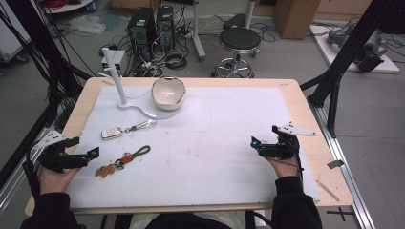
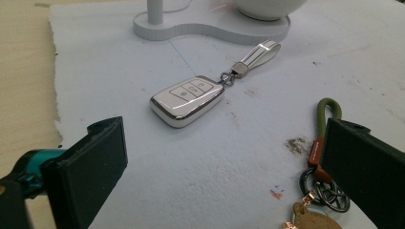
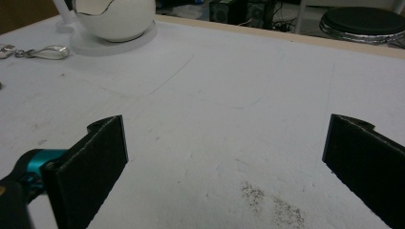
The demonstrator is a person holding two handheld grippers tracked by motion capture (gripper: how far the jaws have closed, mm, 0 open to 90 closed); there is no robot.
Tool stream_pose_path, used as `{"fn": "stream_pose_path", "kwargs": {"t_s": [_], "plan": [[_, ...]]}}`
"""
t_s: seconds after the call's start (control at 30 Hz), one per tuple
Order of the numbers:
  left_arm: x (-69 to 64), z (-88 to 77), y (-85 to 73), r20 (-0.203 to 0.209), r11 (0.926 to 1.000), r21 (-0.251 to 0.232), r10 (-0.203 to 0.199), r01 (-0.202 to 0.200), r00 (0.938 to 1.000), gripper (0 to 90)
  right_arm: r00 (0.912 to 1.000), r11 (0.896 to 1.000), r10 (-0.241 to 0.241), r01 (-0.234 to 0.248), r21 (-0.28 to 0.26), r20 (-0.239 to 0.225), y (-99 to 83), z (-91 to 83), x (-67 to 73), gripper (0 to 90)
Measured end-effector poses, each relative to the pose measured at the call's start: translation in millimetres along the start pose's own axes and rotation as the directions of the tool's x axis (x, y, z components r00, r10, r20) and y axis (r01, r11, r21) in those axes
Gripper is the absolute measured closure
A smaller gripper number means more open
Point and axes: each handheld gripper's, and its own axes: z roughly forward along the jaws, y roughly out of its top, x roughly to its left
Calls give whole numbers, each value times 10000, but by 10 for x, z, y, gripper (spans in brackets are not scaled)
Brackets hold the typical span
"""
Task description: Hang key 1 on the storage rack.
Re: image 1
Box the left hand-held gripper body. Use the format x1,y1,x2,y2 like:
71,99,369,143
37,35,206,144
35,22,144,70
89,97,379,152
32,129,90,175

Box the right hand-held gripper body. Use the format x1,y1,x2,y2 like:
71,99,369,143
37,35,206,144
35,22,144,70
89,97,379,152
258,120,317,160

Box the person's right hand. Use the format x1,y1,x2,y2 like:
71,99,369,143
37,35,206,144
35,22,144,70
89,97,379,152
266,156,303,179

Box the person's left hand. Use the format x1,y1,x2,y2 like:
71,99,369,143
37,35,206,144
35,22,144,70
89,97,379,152
37,164,81,196

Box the white table mat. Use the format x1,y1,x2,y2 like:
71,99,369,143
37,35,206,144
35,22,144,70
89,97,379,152
66,85,322,210

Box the small grey metal piece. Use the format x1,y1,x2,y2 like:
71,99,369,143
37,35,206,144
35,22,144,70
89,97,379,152
326,158,346,170

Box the thin wooden stick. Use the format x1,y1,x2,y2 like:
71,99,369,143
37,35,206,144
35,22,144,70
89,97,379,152
314,178,341,203

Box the white key stand with pegs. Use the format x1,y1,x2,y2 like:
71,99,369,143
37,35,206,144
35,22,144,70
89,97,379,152
97,47,167,121

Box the small white device box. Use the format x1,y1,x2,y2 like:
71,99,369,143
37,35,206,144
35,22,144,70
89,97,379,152
100,49,127,73

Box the white ceramic bowl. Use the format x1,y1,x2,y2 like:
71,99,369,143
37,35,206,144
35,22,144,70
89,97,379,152
151,75,187,112

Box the black round stool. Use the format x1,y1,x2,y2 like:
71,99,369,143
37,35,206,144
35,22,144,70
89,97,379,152
211,26,263,79

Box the person's torso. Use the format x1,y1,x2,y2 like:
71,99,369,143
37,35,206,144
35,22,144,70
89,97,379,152
127,210,266,229

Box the cardboard box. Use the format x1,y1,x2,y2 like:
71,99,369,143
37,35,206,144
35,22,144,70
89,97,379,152
272,0,322,40

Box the clear plastic bag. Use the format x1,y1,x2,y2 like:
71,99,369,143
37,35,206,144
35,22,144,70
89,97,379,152
67,13,107,36

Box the white board with grey machines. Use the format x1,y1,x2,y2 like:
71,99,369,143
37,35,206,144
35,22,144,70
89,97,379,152
309,22,401,74

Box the grey desk leg with foot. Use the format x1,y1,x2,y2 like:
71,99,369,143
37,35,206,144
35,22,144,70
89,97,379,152
189,0,208,62

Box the large black computer tower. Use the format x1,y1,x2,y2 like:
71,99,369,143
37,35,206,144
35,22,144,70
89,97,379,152
126,7,158,66

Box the slim black computer tower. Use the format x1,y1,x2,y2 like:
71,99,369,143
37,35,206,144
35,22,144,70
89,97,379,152
156,5,177,52

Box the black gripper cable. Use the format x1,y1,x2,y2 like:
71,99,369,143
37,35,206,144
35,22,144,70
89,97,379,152
281,139,305,183

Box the silver car key with strap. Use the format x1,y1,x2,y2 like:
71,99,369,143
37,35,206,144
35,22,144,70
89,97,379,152
100,118,158,141

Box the orange and green keychain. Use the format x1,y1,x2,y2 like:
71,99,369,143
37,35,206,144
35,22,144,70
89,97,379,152
94,144,152,178

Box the aluminium rail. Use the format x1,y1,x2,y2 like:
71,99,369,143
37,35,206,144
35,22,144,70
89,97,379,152
309,103,377,229

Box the black frame strut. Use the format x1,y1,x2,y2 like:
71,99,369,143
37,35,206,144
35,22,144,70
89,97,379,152
0,0,94,192
299,0,405,139

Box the coil of black cables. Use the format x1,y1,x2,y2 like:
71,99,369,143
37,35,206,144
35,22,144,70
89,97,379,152
163,50,189,72

